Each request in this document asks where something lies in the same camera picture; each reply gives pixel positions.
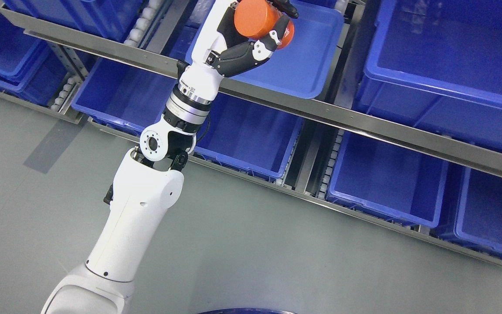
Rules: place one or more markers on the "stacked blue bins far left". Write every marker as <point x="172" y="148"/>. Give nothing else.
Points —
<point x="29" y="69"/>

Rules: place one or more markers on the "shallow blue tray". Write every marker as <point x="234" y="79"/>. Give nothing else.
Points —
<point x="300" y="68"/>

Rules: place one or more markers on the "metal shelf rack frame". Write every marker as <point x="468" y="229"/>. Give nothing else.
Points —
<point x="434" y="145"/>

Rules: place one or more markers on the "orange cylindrical capacitor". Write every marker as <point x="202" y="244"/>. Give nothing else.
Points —
<point x="254" y="18"/>

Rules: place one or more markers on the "lower blue bin left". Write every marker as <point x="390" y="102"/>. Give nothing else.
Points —
<point x="123" y="97"/>

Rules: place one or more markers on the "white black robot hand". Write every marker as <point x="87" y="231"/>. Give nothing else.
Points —
<point x="221" y="52"/>

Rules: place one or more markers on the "blue bin top left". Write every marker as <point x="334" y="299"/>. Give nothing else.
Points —
<point x="111" y="19"/>

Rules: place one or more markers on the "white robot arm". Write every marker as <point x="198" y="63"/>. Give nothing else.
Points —
<point x="147" y="183"/>

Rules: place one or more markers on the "lower blue bin far right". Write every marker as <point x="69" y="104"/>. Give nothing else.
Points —
<point x="471" y="214"/>

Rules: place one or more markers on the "lower blue bin centre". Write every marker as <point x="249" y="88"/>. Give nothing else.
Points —
<point x="249" y="137"/>

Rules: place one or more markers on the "large blue bin right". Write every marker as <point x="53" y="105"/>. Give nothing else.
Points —
<point x="436" y="65"/>

